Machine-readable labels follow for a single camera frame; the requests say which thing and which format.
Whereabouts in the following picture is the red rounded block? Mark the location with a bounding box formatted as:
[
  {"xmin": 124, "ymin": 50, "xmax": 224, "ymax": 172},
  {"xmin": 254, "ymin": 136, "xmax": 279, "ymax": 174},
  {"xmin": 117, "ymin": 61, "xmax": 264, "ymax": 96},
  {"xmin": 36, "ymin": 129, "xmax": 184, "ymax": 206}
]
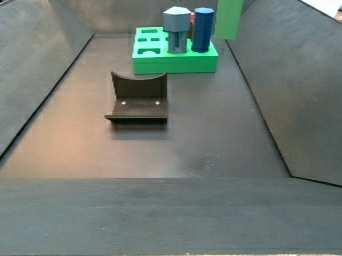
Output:
[{"xmin": 190, "ymin": 12, "xmax": 195, "ymax": 31}]

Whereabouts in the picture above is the green arch block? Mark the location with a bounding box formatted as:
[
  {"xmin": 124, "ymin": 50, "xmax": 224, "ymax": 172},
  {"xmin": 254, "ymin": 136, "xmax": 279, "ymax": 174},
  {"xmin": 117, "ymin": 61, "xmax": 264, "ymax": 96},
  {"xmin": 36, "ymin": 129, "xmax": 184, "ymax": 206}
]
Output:
[{"xmin": 214, "ymin": 0, "xmax": 243, "ymax": 40}]

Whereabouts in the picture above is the green shape sorter board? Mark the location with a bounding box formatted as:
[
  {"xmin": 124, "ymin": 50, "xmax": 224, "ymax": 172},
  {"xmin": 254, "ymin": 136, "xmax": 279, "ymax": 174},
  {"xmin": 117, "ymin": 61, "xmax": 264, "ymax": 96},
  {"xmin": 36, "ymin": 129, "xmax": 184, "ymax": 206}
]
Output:
[{"xmin": 132, "ymin": 27, "xmax": 219, "ymax": 75}]

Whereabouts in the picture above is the light blue pentagonal block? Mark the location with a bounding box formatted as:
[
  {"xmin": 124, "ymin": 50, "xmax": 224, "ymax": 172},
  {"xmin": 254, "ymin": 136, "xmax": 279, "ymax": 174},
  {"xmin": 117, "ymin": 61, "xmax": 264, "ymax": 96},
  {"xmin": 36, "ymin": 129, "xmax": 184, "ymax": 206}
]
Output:
[{"xmin": 163, "ymin": 6, "xmax": 191, "ymax": 53}]

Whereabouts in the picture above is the dark blue hexagonal prism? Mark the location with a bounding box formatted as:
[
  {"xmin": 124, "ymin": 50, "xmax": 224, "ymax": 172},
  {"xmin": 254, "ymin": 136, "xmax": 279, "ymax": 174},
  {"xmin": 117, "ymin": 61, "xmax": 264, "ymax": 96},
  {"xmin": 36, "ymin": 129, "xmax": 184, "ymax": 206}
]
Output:
[{"xmin": 191, "ymin": 7, "xmax": 214, "ymax": 53}]

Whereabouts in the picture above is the black curved holder stand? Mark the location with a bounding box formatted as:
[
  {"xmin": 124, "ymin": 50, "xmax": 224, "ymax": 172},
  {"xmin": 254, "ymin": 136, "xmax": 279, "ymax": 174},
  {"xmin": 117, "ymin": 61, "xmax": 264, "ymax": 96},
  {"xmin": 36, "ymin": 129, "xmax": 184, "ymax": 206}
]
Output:
[{"xmin": 104, "ymin": 72, "xmax": 168, "ymax": 122}]

